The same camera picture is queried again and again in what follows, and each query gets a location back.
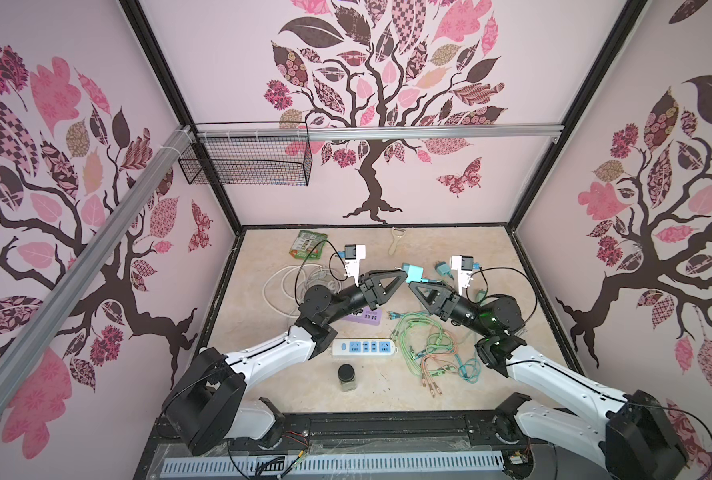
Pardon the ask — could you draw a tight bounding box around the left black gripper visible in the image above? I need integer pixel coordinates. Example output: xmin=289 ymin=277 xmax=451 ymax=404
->
xmin=325 ymin=269 xmax=406 ymax=325

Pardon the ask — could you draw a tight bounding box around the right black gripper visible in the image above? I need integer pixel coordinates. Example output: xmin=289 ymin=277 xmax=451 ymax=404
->
xmin=413 ymin=278 xmax=493 ymax=341

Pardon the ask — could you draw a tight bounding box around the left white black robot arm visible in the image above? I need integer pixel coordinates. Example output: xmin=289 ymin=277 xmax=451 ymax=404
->
xmin=162 ymin=269 xmax=407 ymax=456

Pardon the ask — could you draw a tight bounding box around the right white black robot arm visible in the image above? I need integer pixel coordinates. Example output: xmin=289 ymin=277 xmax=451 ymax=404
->
xmin=409 ymin=282 xmax=689 ymax=479

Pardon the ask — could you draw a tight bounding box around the dark teal charger plug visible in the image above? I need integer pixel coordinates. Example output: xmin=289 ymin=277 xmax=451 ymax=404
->
xmin=435 ymin=262 xmax=454 ymax=279

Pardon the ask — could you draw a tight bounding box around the purple power strip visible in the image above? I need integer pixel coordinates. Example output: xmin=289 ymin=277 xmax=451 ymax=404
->
xmin=343 ymin=309 xmax=382 ymax=326

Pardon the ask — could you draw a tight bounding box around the beige vegetable peeler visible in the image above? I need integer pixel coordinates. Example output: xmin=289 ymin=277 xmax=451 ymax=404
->
xmin=388 ymin=227 xmax=407 ymax=256

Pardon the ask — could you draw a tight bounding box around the white blue power strip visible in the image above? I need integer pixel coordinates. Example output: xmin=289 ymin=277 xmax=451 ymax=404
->
xmin=331 ymin=338 xmax=397 ymax=357

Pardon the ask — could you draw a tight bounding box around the green snack packet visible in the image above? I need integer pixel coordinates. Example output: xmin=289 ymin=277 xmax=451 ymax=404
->
xmin=289 ymin=230 xmax=328 ymax=260

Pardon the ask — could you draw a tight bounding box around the black lid glass jar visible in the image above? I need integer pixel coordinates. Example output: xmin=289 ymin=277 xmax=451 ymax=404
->
xmin=337 ymin=364 xmax=357 ymax=392

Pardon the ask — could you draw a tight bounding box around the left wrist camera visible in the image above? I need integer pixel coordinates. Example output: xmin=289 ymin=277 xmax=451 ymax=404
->
xmin=338 ymin=244 xmax=366 ymax=284

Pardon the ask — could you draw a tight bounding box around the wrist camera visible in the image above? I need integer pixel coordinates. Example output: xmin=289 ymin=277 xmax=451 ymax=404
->
xmin=338 ymin=244 xmax=366 ymax=284
xmin=449 ymin=255 xmax=475 ymax=295

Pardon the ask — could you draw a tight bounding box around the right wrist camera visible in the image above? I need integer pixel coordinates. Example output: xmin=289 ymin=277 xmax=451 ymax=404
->
xmin=449 ymin=255 xmax=475 ymax=295

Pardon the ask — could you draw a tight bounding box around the light green charging cable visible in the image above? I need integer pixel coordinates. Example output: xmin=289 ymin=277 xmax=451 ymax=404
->
xmin=390 ymin=308 xmax=460 ymax=379

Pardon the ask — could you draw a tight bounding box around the aqua charging cable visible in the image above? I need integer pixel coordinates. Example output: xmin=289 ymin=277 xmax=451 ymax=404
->
xmin=448 ymin=335 xmax=483 ymax=384

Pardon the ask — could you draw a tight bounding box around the pink charging cable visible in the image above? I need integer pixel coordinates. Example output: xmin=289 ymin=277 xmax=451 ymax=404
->
xmin=414 ymin=347 xmax=459 ymax=398

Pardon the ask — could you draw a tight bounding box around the white coiled power cord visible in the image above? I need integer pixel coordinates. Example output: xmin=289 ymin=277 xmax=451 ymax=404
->
xmin=262 ymin=263 xmax=343 ymax=319

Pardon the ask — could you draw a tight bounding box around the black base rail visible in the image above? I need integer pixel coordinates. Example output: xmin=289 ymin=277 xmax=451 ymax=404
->
xmin=151 ymin=407 xmax=621 ymax=448

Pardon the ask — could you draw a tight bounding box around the black wire basket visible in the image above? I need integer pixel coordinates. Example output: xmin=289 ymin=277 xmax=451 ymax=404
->
xmin=178 ymin=120 xmax=313 ymax=186

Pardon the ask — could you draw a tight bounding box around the white slotted cable duct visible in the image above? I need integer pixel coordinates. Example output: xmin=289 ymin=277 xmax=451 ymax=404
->
xmin=158 ymin=451 xmax=505 ymax=479

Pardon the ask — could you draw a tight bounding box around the rear aluminium rail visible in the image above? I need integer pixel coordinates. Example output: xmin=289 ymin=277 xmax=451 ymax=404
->
xmin=191 ymin=123 xmax=564 ymax=143

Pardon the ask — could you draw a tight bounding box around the aluminium rail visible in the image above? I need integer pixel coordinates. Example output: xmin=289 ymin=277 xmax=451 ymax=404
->
xmin=0 ymin=125 xmax=193 ymax=415
xmin=191 ymin=123 xmax=564 ymax=143

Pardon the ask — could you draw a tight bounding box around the left aluminium rail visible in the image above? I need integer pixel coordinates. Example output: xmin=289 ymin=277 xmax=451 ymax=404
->
xmin=0 ymin=125 xmax=193 ymax=415

